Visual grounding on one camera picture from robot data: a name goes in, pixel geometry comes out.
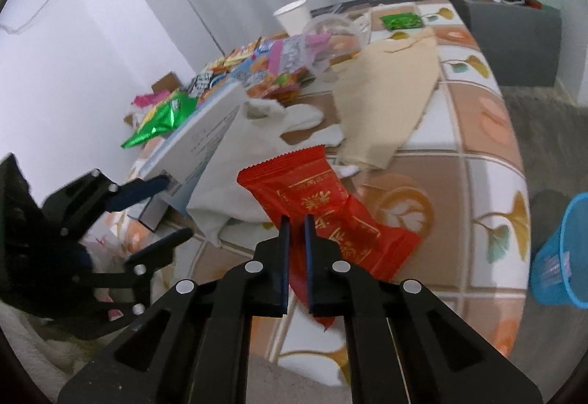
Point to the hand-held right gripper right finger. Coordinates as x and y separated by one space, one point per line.
310 268

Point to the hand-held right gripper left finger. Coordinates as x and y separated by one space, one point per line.
285 268

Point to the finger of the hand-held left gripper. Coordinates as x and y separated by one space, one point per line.
161 247
133 192

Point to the green snack bag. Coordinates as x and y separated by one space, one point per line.
161 119

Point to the red snack packet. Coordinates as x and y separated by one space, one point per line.
312 188

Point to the blue plastic wastebasket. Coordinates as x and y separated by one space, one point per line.
556 266

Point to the white and blue book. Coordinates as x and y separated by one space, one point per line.
202 133

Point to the pink packet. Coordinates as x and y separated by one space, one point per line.
149 100

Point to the white plastic bag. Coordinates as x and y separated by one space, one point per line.
229 183

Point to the cardboard box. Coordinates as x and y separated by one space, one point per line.
166 82

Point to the pile of colourful packets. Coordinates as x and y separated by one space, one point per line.
266 68

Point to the beige paper bag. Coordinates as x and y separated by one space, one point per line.
381 100

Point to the white paper cup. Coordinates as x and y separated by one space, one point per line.
291 20

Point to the clear plastic cup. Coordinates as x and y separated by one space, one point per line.
342 34

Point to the dark printed mat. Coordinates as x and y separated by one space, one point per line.
335 9

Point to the small green packet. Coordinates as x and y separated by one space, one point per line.
400 21

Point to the grey cabinet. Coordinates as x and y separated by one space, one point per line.
510 41

